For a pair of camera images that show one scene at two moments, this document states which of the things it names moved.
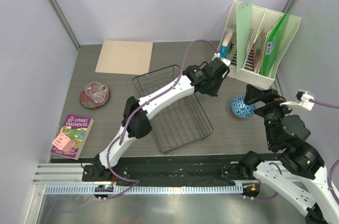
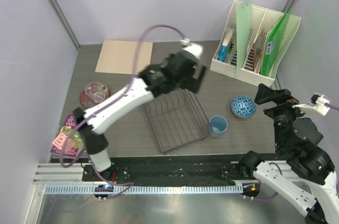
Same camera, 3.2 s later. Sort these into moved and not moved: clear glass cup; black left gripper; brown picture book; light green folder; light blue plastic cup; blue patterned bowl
Moved: black left gripper; light blue plastic cup
Not moved: brown picture book; clear glass cup; blue patterned bowl; light green folder
